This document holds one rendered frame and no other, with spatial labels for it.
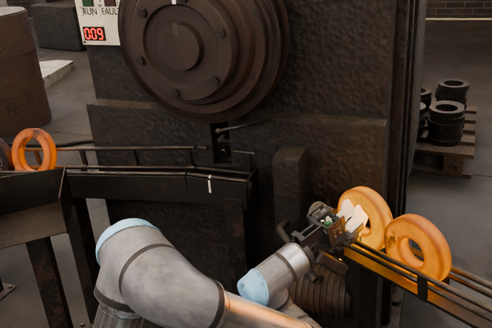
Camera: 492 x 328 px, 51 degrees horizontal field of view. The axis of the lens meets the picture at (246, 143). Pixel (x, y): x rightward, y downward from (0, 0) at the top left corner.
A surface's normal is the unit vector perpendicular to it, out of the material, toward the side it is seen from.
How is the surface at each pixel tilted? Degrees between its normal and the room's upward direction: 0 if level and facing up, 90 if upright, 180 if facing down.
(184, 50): 90
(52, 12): 90
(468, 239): 0
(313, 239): 90
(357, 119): 0
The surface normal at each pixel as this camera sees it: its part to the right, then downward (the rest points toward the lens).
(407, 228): -0.83, 0.27
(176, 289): 0.27, -0.29
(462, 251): -0.07, -0.91
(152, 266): -0.04, -0.65
